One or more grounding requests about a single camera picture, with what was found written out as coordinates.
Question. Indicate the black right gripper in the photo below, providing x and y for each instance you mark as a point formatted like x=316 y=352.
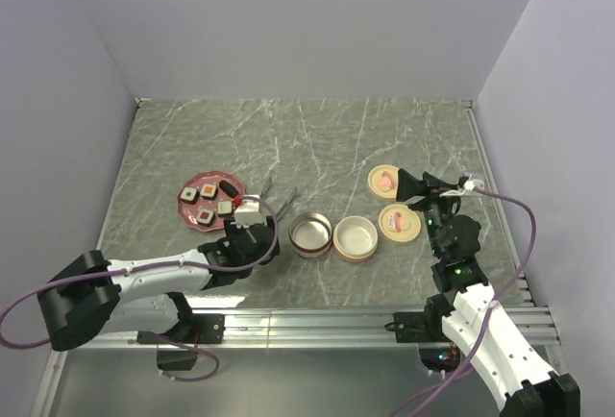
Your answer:
x=408 y=186

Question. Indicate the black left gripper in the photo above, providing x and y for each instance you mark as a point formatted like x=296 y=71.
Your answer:
x=233 y=230

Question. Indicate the pale sushi roll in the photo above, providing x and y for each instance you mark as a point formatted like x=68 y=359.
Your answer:
x=225 y=208

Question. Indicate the red sushi roll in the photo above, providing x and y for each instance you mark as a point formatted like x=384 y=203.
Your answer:
x=205 y=217

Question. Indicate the pink dotted plate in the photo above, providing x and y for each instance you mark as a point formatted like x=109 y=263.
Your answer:
x=187 y=212

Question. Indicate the metal serving tongs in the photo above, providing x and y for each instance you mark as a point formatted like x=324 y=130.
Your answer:
x=286 y=204

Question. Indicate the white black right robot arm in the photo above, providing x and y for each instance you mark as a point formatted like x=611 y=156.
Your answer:
x=467 y=309

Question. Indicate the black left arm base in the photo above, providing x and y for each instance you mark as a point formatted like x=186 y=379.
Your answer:
x=189 y=334

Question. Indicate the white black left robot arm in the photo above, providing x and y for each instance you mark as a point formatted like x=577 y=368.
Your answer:
x=94 y=295

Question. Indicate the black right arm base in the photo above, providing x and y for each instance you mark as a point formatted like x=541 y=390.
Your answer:
x=436 y=351

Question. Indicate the metal lunch box tier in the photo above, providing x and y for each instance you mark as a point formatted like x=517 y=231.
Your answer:
x=310 y=234

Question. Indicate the beige lunch box tier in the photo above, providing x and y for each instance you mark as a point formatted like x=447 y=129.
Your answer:
x=355 y=239

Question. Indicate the black spiky sea cucumber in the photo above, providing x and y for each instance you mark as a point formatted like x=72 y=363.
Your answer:
x=228 y=188

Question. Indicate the orange centre sushi roll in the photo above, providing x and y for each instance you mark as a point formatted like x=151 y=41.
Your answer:
x=209 y=191

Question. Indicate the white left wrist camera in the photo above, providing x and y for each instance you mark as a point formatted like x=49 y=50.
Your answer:
x=248 y=213

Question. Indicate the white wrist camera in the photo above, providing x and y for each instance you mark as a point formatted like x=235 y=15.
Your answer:
x=471 y=182
x=248 y=213

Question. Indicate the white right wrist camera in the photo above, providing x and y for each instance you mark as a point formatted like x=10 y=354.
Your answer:
x=471 y=182

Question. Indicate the aluminium front rail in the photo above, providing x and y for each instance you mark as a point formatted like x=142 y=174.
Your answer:
x=302 y=328

